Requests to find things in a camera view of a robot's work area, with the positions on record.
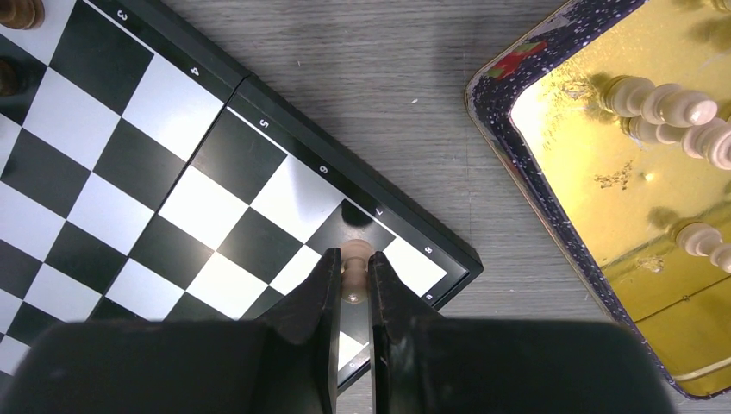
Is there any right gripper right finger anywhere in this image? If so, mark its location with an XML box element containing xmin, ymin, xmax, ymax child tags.
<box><xmin>368</xmin><ymin>251</ymin><xmax>452</xmax><ymax>413</ymax></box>

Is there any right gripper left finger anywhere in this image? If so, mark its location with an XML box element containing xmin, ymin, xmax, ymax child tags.
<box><xmin>257</xmin><ymin>248</ymin><xmax>341</xmax><ymax>413</ymax></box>

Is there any light piece in tin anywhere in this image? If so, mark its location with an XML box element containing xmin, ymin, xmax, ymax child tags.
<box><xmin>621</xmin><ymin>116</ymin><xmax>730</xmax><ymax>171</ymax></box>
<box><xmin>600</xmin><ymin>76</ymin><xmax>718</xmax><ymax>128</ymax></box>
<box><xmin>675</xmin><ymin>222</ymin><xmax>730</xmax><ymax>273</ymax></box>

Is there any dark chess piece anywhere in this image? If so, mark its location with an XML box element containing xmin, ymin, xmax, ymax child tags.
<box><xmin>1</xmin><ymin>0</ymin><xmax>45</xmax><ymax>30</ymax></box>
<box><xmin>0</xmin><ymin>60</ymin><xmax>19</xmax><ymax>97</ymax></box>

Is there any gold tin tray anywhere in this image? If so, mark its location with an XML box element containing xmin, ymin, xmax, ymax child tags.
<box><xmin>465</xmin><ymin>1</ymin><xmax>730</xmax><ymax>399</ymax></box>

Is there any black white chess board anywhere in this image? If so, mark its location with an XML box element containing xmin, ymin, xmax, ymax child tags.
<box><xmin>1</xmin><ymin>1</ymin><xmax>483</xmax><ymax>387</ymax></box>

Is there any light wooden chess pawn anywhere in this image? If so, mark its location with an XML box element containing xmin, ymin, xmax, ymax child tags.
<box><xmin>340</xmin><ymin>239</ymin><xmax>374</xmax><ymax>304</ymax></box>

